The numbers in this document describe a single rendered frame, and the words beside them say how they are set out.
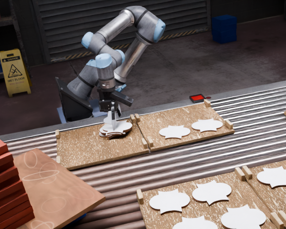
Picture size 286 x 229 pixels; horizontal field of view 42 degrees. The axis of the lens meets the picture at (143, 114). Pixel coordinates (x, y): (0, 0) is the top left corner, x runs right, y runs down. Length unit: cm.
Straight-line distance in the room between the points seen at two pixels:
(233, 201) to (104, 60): 82
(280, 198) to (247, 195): 11
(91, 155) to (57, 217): 53
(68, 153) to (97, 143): 14
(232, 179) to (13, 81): 421
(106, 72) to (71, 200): 66
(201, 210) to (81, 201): 41
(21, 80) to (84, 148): 361
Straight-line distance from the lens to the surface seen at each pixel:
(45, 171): 147
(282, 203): 137
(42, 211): 128
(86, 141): 182
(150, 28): 205
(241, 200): 137
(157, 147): 168
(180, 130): 178
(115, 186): 151
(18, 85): 531
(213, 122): 183
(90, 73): 219
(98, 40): 182
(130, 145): 172
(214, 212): 132
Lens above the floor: 181
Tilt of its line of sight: 26 degrees down
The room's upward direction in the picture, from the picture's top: 7 degrees counter-clockwise
